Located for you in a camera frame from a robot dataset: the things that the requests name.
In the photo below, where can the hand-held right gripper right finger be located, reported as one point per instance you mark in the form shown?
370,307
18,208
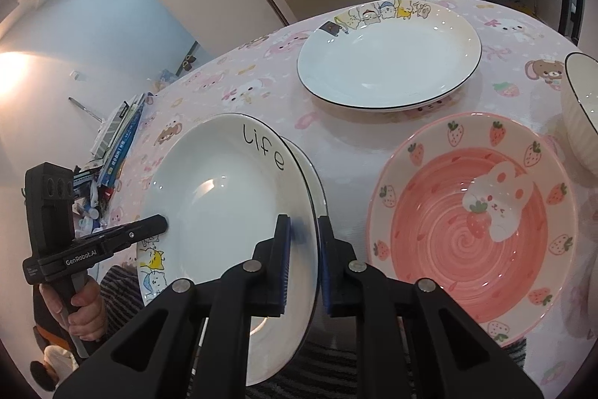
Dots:
327,268

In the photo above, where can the pile of books and boxes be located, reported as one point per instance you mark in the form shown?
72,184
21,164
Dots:
117,146

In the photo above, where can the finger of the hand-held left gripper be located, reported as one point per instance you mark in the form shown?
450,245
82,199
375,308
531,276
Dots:
140,230

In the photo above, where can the white ribbed bowl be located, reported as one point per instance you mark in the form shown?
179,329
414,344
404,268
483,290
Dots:
581,123

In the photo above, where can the pink strawberry rabbit bowl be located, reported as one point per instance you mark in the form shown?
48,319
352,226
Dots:
467,240

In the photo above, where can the grey striped cloth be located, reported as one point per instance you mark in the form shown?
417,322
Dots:
331,371

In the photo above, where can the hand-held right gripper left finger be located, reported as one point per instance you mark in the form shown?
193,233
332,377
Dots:
283,268

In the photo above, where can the white cartoon print plate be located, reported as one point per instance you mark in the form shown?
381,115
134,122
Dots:
310,184
210,193
387,62

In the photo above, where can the white mop stick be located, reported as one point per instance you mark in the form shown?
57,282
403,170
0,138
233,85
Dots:
86,109

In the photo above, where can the white wall switch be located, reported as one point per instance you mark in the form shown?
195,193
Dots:
79,76

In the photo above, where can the person's left hand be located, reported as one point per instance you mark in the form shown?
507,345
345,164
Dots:
91,310

